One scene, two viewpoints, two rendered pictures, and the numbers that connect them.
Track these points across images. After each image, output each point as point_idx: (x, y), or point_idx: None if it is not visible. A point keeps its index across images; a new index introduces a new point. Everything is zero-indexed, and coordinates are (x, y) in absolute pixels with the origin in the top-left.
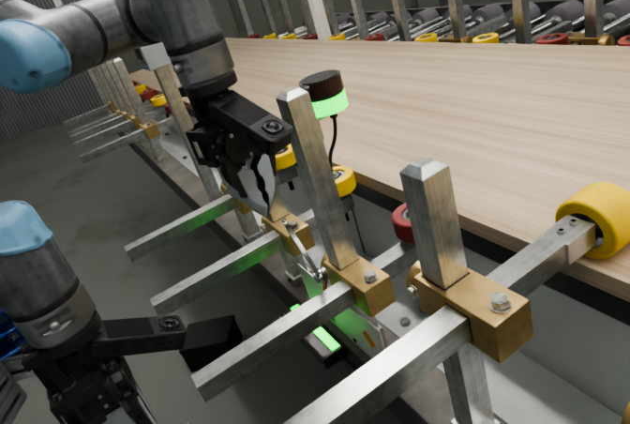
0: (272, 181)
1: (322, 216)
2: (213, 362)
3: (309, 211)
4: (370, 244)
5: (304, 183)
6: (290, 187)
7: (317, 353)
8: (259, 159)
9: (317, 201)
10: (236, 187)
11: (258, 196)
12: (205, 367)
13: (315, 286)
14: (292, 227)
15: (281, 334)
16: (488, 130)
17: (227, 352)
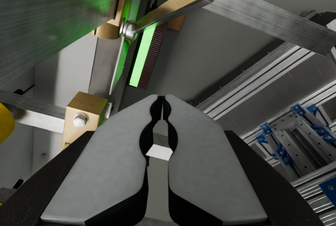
0: (113, 124)
1: None
2: (305, 45)
3: (43, 125)
4: (23, 78)
5: (43, 55)
6: (20, 184)
7: (166, 27)
8: (108, 212)
9: None
10: (274, 170)
11: (185, 117)
12: (313, 48)
13: (120, 60)
14: (84, 119)
15: None
16: None
17: (288, 41)
